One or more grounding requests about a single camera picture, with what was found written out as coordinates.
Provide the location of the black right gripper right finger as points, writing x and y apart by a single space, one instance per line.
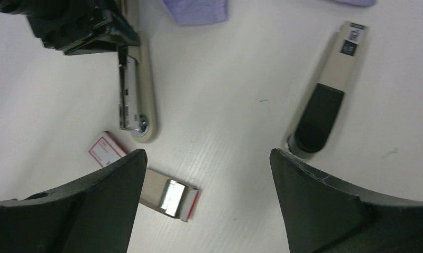
323 213

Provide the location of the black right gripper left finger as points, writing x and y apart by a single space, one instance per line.
94 213

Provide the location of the red white staple box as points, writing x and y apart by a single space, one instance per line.
106 149

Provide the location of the beige black stapler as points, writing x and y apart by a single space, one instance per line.
316 118

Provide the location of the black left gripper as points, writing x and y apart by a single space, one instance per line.
77 27

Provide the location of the purple crumpled cloth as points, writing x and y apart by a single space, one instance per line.
199 13

